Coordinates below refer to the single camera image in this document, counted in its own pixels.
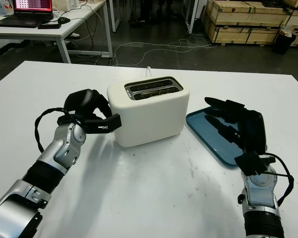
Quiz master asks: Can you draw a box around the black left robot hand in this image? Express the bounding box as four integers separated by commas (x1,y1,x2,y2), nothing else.
64,88,113,120

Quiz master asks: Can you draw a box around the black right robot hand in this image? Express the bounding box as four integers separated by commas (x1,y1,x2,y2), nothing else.
204,97,268,156

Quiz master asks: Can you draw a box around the cream white two-slot toaster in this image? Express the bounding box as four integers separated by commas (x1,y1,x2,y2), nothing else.
106,75,191,147

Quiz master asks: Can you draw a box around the blue rectangular tray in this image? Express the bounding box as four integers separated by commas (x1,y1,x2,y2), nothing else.
185,106,246,166

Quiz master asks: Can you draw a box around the white office desk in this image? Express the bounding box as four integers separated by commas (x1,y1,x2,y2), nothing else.
0,0,114,64

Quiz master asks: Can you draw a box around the flat black phone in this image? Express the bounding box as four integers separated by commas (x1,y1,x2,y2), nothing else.
37,23,62,30

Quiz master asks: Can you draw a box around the black waste bin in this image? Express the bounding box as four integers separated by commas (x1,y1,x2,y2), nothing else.
272,26,297,55

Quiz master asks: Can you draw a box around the white metal table leg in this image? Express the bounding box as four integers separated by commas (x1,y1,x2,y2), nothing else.
185,0,199,35
108,0,122,33

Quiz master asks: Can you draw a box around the black laptop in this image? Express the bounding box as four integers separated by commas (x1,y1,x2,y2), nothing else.
0,0,55,28

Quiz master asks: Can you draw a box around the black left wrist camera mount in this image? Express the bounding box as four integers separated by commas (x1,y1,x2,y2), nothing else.
57,113,122,134

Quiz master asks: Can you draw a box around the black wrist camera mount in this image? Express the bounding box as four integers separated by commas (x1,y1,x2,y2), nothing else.
234,151,276,177
57,113,122,134

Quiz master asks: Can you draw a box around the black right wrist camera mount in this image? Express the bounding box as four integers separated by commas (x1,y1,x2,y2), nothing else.
234,151,276,177

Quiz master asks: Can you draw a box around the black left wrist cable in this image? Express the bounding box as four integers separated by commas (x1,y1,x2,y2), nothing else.
34,107,73,153

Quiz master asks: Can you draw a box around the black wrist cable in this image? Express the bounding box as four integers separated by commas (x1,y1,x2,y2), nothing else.
263,152,295,206
34,107,73,153

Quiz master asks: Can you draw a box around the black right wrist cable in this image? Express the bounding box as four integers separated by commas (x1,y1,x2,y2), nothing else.
263,152,295,206

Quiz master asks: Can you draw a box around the white floor cable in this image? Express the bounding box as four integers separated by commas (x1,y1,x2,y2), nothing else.
110,37,218,66

